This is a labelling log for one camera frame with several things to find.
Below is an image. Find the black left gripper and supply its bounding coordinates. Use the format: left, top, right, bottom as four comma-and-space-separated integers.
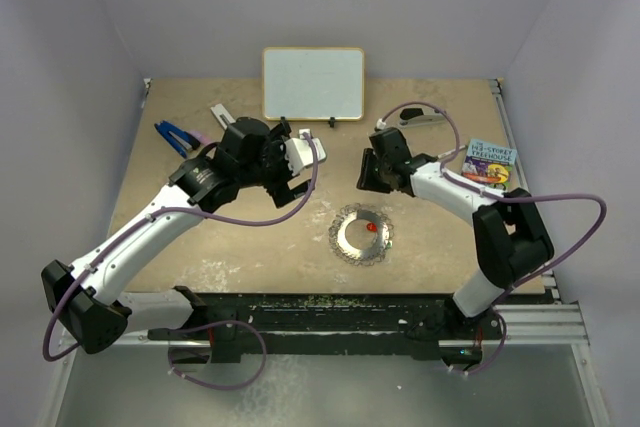
237, 124, 314, 207

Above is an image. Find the large metal key ring disc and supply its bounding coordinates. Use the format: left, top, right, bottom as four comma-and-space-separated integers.
328, 203, 394, 266

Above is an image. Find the black grey stapler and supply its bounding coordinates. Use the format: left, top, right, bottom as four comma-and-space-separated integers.
398, 107, 445, 128

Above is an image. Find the pink eraser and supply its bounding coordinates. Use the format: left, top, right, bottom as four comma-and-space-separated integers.
191, 131, 212, 145

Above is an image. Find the blue treehouse book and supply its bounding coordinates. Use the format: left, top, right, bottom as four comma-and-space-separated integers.
461, 139, 517, 191

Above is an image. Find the aluminium frame rail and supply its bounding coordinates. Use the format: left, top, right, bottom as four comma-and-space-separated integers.
112, 286, 586, 346

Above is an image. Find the small whiteboard on stand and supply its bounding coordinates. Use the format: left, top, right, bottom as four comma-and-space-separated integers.
262, 47, 365, 122

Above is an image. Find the blue stapler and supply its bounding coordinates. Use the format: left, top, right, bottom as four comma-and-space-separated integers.
154, 120, 201, 159

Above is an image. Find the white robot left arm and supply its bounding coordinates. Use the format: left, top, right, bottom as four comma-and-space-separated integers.
41, 117, 326, 354

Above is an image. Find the green capped marker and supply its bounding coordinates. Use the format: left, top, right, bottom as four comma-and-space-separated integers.
437, 144, 468, 160

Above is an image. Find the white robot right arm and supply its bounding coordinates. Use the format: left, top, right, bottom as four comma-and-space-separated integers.
357, 128, 554, 338

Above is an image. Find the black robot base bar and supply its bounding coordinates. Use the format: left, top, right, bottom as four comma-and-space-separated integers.
149, 293, 504, 365

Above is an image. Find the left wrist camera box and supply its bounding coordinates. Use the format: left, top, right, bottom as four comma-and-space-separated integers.
285, 129, 327, 175

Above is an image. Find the white staple remover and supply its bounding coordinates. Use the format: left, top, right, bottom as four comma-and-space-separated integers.
210, 103, 236, 129

